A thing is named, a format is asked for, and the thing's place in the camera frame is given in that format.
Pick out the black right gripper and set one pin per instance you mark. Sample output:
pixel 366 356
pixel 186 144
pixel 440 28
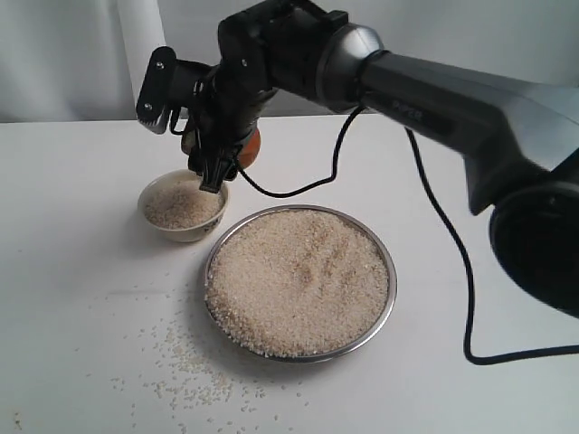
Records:
pixel 220 108

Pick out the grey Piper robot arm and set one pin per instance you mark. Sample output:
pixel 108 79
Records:
pixel 518 140

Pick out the white rice grains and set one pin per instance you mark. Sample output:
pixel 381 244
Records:
pixel 181 205

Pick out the small cream ceramic bowl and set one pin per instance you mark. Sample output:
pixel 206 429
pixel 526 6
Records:
pixel 193 234

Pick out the rice pile in plate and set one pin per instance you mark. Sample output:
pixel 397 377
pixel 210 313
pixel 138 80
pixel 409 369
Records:
pixel 298 280

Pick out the round metal rice plate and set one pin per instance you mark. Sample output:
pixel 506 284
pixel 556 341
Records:
pixel 316 352

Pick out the spilled rice grains on table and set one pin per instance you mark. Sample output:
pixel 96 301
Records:
pixel 168 367

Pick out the white backdrop curtain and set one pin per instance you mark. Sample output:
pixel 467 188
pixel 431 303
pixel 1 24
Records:
pixel 85 60

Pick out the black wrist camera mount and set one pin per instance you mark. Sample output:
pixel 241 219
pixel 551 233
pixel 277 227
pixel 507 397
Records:
pixel 169 86

